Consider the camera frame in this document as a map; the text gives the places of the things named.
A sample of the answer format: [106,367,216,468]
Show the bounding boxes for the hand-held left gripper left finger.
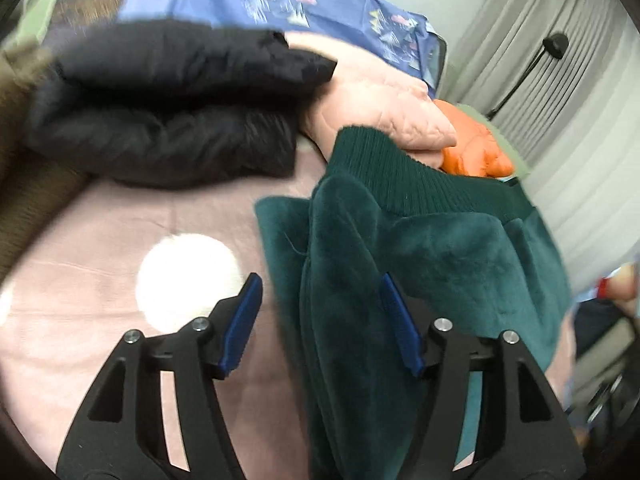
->
[55,272,264,480]

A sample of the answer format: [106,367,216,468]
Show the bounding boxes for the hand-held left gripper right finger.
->
[379,273,587,480]

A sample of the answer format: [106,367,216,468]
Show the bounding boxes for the dark green printed sweater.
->
[255,127,573,480]

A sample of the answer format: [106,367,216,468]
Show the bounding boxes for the person's right forearm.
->
[597,262,640,318]

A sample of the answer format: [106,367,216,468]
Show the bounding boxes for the pink dotted bed sheet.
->
[0,135,331,480]

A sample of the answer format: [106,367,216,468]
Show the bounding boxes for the orange puffer jacket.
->
[432,99,516,178]

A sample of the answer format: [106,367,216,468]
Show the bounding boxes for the pink quilted jacket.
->
[285,30,458,153]

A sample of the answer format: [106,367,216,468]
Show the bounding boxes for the black puffer jacket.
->
[25,19,338,190]

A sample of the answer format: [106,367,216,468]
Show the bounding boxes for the white curtain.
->
[440,0,640,296]

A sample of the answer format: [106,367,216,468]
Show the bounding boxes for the olive brown garment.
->
[0,42,91,281]

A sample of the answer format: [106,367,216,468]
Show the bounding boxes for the black floor lamp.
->
[487,32,571,121]

